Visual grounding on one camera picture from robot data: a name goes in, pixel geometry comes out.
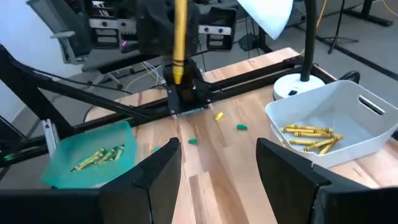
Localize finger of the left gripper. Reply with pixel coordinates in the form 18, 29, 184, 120
198, 6, 238, 52
88, 17, 139, 50

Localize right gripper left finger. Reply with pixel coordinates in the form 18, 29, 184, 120
0, 137, 182, 224

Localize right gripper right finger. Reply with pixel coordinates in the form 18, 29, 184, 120
256, 138, 398, 224

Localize grey desk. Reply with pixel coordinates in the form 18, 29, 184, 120
81, 46, 164, 75

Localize grey office chair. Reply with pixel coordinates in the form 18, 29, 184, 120
25, 0, 94, 65

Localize white gooseneck desk lamp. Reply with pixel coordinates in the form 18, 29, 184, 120
235, 0, 326, 101

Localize green plastic tray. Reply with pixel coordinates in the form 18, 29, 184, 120
40, 121, 138, 190

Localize black support beam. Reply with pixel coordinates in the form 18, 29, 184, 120
0, 44, 152, 139

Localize white plastic bin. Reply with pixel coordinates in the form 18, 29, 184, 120
264, 80, 398, 169

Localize black tripod stand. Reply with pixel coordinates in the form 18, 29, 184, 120
316, 0, 359, 55

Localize black desk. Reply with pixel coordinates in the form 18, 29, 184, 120
342, 0, 394, 27

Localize orange cable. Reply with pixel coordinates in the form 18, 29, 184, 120
314, 0, 328, 29

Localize silver bracket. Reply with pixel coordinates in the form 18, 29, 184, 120
42, 118, 60, 151

